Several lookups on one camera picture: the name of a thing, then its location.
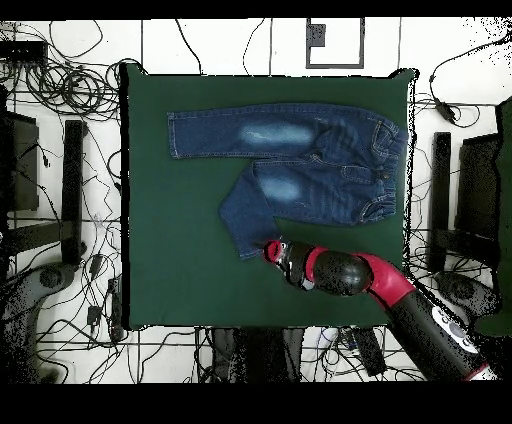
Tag black power strip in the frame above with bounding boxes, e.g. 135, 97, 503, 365
106, 275, 124, 342

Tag grey square frame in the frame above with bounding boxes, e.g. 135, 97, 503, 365
305, 17, 366, 70

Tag black stand foot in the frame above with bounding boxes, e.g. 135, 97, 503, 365
426, 131, 501, 274
5, 119, 88, 267

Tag black rectangular box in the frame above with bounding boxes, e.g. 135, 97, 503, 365
350, 326, 388, 377

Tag flat black box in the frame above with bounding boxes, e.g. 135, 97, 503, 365
0, 39, 49, 64

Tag green cloth sheet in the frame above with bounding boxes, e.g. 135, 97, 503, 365
473, 95, 512, 338

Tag dark box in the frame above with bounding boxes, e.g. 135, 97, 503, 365
454, 133, 501, 241
0, 110, 41, 213

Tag coil of black cables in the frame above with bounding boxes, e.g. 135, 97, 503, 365
23, 58, 122, 122

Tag dark green table cloth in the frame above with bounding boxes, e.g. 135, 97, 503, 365
119, 63, 417, 331

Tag grey office chair base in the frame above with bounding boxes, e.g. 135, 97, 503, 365
434, 270, 503, 323
0, 261, 78, 384

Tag blue denim jeans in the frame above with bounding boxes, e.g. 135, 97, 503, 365
166, 102, 409, 261

